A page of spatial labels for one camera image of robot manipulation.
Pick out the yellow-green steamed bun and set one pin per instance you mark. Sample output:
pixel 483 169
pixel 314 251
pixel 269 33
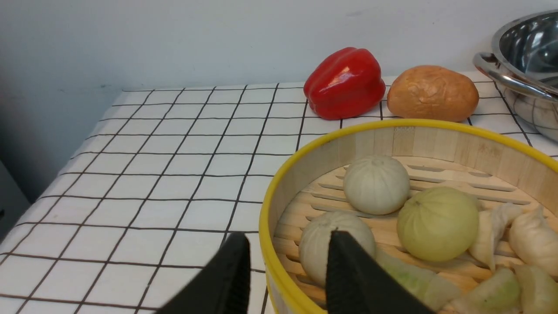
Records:
pixel 438 224

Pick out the white grid tablecloth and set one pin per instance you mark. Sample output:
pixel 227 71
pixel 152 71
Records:
pixel 165 178

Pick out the green dumpling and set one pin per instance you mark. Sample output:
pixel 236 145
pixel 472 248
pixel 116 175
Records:
pixel 500 294
pixel 539 291
pixel 431 289

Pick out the white steamed bun front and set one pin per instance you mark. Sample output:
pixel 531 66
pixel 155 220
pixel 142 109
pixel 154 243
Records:
pixel 314 244

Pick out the red bell pepper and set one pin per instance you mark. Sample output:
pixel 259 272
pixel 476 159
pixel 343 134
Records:
pixel 346 84

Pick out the stainless steel pot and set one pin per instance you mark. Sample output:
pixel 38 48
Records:
pixel 524 65

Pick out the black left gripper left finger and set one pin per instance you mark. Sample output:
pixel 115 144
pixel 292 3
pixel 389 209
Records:
pixel 222 287

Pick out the white dumpling right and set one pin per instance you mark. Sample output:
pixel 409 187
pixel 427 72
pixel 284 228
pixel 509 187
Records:
pixel 534 241

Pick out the brown potato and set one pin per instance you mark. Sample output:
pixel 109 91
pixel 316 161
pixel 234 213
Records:
pixel 432 92

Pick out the yellow-rimmed bamboo steamer basket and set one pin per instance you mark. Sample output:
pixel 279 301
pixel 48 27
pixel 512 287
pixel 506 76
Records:
pixel 489 166

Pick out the green dumpling far right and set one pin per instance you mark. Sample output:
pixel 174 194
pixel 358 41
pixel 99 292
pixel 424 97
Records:
pixel 539 291

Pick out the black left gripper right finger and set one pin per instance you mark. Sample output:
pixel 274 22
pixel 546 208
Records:
pixel 356 284

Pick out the white dumpling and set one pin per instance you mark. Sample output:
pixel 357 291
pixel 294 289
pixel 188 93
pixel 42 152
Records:
pixel 534 241
pixel 491 228

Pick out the white steamed bun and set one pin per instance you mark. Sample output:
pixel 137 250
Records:
pixel 377 185
pixel 314 244

